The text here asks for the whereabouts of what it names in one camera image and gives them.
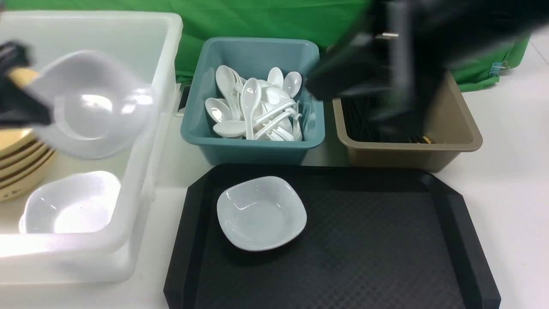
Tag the pile of black chopsticks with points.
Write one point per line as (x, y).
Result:
(356, 112)

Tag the white dish in tub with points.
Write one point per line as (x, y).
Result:
(80, 203)

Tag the teal plastic bin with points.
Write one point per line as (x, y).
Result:
(252, 58)

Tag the white square dish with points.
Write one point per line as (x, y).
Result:
(261, 214)
(97, 104)

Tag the black plastic serving tray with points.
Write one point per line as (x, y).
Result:
(374, 239)

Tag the green cloth backdrop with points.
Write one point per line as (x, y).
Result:
(320, 21)

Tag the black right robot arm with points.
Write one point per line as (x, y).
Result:
(401, 50)

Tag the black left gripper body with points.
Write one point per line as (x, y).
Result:
(18, 108)

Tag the large white plastic tub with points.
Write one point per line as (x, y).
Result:
(147, 42)

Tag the stacked tan bowls in tub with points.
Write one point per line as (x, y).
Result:
(25, 161)

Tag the brown plastic bin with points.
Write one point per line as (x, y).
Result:
(450, 125)

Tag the blue binder clip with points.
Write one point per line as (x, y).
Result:
(499, 69)

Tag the pile of white soup spoons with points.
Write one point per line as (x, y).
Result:
(256, 109)

